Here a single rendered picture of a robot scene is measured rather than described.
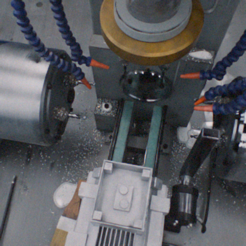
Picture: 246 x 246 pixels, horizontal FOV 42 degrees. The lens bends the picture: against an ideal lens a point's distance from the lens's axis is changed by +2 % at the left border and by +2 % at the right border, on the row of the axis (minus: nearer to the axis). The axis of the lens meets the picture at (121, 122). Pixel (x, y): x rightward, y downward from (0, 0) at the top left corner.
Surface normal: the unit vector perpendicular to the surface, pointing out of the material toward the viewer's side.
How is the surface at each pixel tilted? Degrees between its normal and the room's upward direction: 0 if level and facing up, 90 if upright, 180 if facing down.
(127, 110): 0
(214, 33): 90
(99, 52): 90
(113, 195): 0
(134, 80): 90
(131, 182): 0
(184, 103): 90
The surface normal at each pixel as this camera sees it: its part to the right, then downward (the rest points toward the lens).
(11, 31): -0.01, -0.44
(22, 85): -0.07, -0.10
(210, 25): -0.19, 0.88
